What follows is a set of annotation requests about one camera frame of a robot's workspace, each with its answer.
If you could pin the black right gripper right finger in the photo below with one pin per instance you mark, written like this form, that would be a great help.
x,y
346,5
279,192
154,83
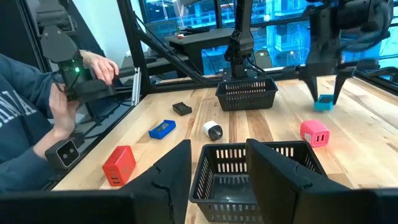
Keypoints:
x,y
280,193

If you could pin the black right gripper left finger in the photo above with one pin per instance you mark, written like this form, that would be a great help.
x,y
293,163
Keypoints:
x,y
168,186

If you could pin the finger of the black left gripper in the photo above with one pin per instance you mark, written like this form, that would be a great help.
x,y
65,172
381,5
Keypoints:
x,y
312,87
340,81

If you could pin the light blue digital clock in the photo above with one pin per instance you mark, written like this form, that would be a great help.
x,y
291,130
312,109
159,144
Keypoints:
x,y
323,107

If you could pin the pink cube charger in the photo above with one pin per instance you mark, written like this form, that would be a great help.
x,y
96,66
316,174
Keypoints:
x,y
312,130

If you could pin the large red multiport charger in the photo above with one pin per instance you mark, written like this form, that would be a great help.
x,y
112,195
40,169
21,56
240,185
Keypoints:
x,y
119,165

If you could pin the dark blue digital clock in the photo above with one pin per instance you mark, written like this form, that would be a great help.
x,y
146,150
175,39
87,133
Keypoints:
x,y
161,129

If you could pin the white and black charger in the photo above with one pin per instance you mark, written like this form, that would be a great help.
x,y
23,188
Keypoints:
x,y
211,127

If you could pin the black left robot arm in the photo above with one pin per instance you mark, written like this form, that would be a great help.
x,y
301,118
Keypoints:
x,y
241,37

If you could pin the black slotted plastic basket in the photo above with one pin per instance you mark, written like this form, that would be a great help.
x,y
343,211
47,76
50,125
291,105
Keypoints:
x,y
224,189
245,102

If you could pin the black chair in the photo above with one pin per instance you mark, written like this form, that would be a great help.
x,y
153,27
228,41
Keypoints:
x,y
263,59

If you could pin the black desk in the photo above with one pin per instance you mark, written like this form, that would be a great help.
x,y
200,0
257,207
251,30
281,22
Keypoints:
x,y
202,40

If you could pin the person's hand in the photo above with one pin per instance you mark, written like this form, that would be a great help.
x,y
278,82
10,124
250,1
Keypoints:
x,y
62,115
101,67

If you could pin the black keyboard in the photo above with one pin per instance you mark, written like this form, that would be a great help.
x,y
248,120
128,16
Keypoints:
x,y
196,30

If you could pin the red emergency stop button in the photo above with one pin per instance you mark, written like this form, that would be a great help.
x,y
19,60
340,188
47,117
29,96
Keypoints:
x,y
180,36

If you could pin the person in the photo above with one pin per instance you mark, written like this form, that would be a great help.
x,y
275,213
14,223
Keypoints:
x,y
18,140

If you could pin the dark computer monitor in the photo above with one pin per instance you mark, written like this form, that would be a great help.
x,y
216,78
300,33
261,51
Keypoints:
x,y
161,29

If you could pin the silver aluminium bracket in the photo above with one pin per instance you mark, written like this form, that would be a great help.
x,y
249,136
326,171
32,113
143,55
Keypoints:
x,y
136,90

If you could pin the black two-lens camera box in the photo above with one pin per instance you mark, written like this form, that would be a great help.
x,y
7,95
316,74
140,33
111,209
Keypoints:
x,y
63,154

